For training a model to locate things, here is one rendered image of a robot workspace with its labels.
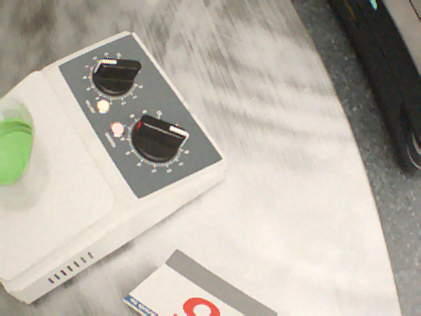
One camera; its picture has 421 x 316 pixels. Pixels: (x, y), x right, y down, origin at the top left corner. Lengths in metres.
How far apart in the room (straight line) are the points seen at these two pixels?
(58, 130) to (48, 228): 0.07
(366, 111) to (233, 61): 0.81
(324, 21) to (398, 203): 0.33
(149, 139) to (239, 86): 0.10
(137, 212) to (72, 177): 0.05
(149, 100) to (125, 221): 0.09
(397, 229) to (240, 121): 0.80
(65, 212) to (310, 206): 0.18
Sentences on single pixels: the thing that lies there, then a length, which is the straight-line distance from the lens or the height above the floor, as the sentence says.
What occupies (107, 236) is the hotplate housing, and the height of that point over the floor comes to 0.81.
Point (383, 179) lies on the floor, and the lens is 1.53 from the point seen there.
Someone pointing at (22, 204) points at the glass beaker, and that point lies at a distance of 0.64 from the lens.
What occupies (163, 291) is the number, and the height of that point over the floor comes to 0.77.
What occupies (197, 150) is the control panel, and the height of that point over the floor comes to 0.79.
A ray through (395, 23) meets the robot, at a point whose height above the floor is 0.36.
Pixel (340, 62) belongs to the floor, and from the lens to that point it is 1.58.
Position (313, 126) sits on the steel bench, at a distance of 0.75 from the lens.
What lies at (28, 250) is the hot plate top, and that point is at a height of 0.84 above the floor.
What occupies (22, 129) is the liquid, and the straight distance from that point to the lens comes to 0.64.
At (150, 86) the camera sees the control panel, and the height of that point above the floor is 0.79.
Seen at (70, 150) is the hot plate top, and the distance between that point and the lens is 0.66.
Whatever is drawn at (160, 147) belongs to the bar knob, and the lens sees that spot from 0.69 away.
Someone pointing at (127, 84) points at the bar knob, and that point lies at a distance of 0.71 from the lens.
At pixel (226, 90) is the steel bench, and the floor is 0.75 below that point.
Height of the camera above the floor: 1.46
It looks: 74 degrees down
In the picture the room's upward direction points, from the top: 6 degrees counter-clockwise
